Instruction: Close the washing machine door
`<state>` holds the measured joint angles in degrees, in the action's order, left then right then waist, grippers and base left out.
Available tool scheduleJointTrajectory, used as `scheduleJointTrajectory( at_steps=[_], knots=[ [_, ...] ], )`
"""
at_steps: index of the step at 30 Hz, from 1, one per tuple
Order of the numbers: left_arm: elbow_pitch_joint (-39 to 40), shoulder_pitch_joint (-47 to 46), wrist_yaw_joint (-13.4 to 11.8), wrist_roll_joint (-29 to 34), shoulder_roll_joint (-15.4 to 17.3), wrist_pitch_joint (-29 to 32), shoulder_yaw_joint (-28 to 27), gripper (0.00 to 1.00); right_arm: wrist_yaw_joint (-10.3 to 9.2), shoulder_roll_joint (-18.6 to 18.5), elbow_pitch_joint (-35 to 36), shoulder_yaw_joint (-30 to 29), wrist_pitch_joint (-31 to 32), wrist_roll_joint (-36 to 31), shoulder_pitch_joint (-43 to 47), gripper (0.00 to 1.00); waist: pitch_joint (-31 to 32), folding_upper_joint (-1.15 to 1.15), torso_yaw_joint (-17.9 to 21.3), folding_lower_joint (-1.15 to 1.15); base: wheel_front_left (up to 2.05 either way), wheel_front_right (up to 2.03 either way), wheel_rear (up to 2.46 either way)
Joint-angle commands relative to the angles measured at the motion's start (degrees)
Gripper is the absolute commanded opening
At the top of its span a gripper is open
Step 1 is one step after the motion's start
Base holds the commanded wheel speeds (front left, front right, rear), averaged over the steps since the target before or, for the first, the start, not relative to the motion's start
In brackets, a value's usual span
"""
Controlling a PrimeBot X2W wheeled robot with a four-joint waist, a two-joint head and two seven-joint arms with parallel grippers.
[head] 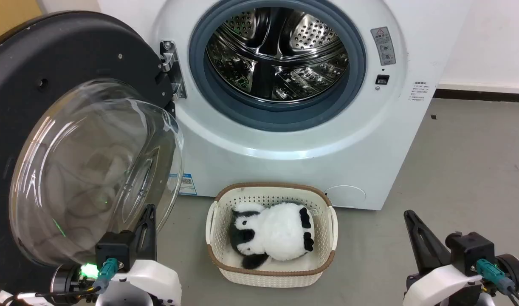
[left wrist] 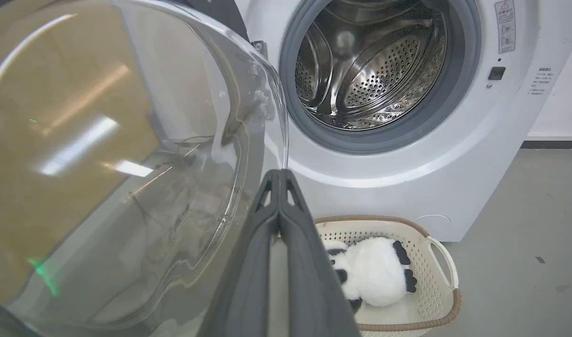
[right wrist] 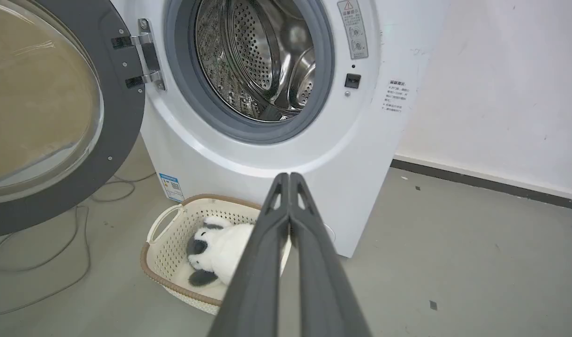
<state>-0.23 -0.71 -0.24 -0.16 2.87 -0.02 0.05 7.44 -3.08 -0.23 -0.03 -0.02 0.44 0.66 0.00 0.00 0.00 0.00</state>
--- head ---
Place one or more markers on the cream plastic laundry basket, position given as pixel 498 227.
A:
pixel 263 194

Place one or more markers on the stainless steel washer drum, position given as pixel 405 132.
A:
pixel 312 38

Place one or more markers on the black white panda plush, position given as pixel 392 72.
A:
pixel 280 233

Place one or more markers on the blue white energy sticker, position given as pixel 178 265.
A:
pixel 187 184

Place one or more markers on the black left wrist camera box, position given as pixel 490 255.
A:
pixel 115 250

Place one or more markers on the round white filter cover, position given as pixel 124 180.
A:
pixel 345 197

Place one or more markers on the grey warning sticker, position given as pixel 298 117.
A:
pixel 383 46

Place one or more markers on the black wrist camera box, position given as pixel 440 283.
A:
pixel 472 250
pixel 115 250

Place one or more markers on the small printed text label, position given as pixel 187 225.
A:
pixel 419 92

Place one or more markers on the dark baseboard strip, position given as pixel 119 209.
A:
pixel 484 92

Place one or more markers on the white front-load washing machine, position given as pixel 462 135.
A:
pixel 285 170

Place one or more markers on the black door latch slot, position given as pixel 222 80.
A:
pixel 382 79

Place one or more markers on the black round glass washer door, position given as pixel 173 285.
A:
pixel 51 51

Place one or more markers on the yellow wooden panel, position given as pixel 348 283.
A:
pixel 9 17

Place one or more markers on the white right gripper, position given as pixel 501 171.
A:
pixel 442 287

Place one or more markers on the metal door hinge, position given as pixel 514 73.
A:
pixel 174 68

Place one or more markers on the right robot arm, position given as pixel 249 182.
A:
pixel 514 272

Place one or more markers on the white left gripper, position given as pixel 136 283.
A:
pixel 153 282

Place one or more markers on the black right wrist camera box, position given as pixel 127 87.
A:
pixel 472 250

